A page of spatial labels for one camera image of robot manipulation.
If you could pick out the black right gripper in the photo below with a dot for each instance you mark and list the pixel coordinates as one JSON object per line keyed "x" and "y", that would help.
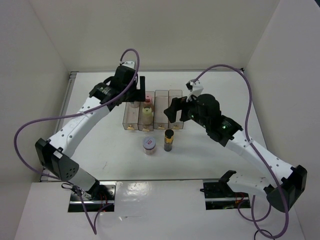
{"x": 177, "y": 104}

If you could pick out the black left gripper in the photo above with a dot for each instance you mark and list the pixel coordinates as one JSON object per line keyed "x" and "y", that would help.
{"x": 138, "y": 95}

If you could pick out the pink-lid spice jar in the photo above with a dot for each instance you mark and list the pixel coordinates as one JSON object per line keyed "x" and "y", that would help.
{"x": 148, "y": 101}

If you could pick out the tall silver-lid blue-label spice jar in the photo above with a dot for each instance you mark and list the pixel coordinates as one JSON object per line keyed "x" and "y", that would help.
{"x": 134, "y": 104}

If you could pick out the black-cap gold-band pepper bottle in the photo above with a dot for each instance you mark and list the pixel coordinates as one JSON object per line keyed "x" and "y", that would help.
{"x": 168, "y": 140}

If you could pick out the yellow-lid spice jar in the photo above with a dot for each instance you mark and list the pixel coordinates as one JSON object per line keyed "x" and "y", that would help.
{"x": 147, "y": 116}

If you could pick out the white-lid red-label spice jar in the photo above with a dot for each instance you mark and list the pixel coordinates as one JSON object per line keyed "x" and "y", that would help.
{"x": 149, "y": 145}

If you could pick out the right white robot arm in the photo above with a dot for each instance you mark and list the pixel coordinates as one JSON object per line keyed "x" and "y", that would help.
{"x": 281, "y": 183}

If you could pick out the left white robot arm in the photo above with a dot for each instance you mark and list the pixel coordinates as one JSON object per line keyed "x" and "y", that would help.
{"x": 55, "y": 153}

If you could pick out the clear bin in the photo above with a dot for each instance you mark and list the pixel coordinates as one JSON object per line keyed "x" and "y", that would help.
{"x": 161, "y": 103}
{"x": 130, "y": 118}
{"x": 141, "y": 126}
{"x": 175, "y": 109}

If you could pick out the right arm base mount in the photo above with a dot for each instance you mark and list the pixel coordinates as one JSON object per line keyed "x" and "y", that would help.
{"x": 216, "y": 198}

